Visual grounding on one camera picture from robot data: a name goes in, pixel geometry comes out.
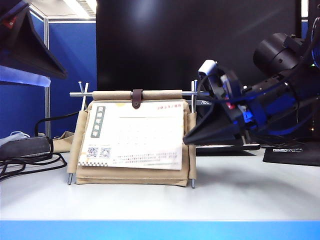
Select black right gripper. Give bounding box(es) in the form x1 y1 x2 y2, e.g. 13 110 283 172
182 66 267 146

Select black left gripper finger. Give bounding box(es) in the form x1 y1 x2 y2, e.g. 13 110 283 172
0 65 52 88
0 0 69 80

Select white calendar page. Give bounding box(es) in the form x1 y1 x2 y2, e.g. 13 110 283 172
77 102 185 171

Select tan fabric calendar stand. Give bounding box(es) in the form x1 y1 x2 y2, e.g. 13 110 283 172
67 79 211 189

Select black keyboard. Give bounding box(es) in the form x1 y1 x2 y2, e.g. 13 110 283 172
195 143 261 157

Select white face mask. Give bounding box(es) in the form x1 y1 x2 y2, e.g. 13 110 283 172
0 131 32 146

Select dark grey power adapter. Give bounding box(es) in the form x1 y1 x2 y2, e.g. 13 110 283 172
0 136 54 161

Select tan fabric pouch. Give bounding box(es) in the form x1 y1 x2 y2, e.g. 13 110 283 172
52 130 76 153

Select black mouse pad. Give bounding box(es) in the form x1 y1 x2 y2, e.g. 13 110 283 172
262 146 320 167

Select large black computer monitor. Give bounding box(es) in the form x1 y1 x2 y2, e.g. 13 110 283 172
96 0 303 107

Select black HSD monitor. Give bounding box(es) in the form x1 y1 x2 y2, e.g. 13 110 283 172
307 0 320 140

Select silver partition post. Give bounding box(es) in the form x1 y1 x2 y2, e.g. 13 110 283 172
43 17 52 138

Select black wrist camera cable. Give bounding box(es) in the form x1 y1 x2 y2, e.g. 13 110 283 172
196 72 241 104

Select thick black cable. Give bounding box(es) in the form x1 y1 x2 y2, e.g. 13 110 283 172
34 110 81 137

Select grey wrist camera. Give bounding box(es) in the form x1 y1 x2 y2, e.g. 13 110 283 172
197 59 221 84

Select thin black desk cables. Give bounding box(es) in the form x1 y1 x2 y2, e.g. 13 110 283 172
258 133 309 149

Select brown leather strap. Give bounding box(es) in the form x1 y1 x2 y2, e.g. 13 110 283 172
130 88 144 110

